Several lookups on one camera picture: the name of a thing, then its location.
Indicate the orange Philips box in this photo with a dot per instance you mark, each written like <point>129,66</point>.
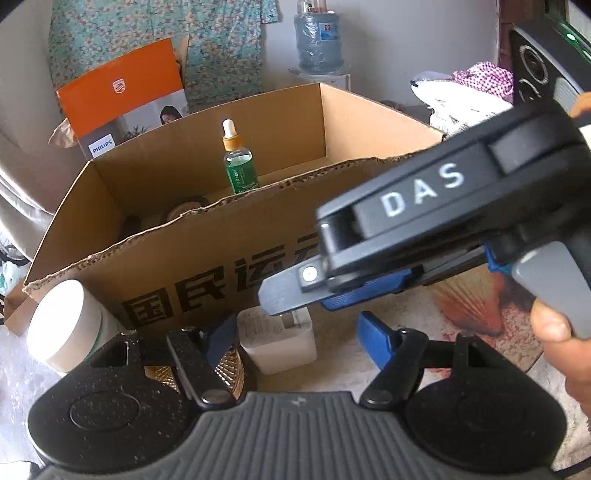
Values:
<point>133,94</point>

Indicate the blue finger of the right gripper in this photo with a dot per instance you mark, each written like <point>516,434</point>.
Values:
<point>393,283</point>
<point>294,288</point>

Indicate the white power adapter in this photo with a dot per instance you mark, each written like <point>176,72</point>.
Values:
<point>277,343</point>

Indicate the white quilted cushion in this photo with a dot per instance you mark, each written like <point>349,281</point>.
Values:
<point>455,107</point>

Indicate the white water dispenser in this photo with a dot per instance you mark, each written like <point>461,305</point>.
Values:
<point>337,80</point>

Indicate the black speaker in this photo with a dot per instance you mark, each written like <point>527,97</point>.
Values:
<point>550,60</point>

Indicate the pink checkered cloth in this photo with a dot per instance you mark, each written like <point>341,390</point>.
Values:
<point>488,78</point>

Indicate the black tape roll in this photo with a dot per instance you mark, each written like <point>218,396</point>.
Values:
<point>184,206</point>

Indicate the green dropper bottle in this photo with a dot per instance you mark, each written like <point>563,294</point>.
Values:
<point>238,160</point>

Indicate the white supplement bottle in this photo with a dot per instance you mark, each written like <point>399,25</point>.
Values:
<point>68,325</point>

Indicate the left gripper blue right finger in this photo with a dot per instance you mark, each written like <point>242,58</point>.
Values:
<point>398,355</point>

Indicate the brown cardboard box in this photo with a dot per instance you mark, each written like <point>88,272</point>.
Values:
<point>309,143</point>

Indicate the blue water jug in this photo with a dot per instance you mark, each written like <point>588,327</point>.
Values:
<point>319,44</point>

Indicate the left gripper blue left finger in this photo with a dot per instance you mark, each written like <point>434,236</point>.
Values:
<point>195,354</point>

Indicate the person right hand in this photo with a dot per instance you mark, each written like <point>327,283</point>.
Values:
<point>568,354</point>

